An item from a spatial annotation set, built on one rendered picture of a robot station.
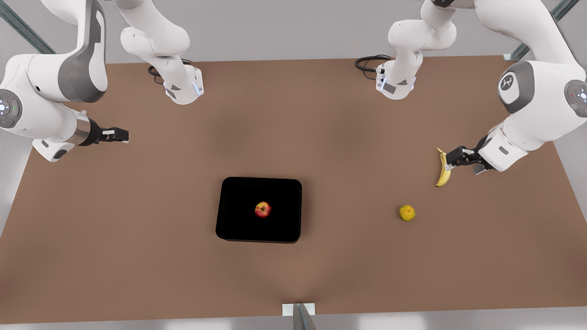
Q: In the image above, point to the yellow banana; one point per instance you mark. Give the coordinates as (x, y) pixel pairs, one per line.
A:
(442, 169)

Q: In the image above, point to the silver frame post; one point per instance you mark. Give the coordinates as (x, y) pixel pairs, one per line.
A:
(25, 27)
(534, 30)
(300, 316)

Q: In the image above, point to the yellow-green citrus fruit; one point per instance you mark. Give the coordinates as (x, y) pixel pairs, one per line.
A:
(407, 212)

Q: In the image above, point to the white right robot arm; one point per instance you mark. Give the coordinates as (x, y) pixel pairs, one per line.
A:
(41, 82)

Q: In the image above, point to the red apple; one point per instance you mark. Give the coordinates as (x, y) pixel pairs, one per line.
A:
(263, 209)

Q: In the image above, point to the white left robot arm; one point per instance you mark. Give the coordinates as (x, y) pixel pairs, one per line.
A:
(541, 105)

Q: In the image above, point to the black rectangular tray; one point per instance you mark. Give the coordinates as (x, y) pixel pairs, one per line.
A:
(259, 210)

